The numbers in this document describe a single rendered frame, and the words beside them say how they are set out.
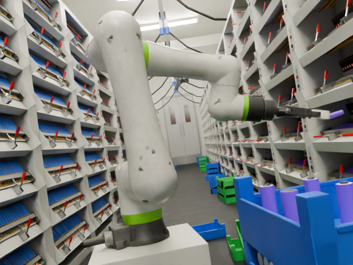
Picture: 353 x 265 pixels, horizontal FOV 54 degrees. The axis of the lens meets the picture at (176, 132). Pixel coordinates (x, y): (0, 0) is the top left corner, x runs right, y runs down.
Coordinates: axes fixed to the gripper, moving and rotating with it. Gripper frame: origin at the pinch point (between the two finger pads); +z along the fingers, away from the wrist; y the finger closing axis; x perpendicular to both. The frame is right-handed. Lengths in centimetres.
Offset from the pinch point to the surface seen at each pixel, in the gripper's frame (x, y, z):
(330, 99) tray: -7.4, 8.2, 7.5
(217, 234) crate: 69, 95, -21
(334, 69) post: -25.6, 32.8, 18.8
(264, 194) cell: 21, -83, -38
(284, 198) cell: 20, -90, -38
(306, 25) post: -45, 33, 4
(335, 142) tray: 9.2, 8.3, 10.8
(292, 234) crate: 22, -96, -39
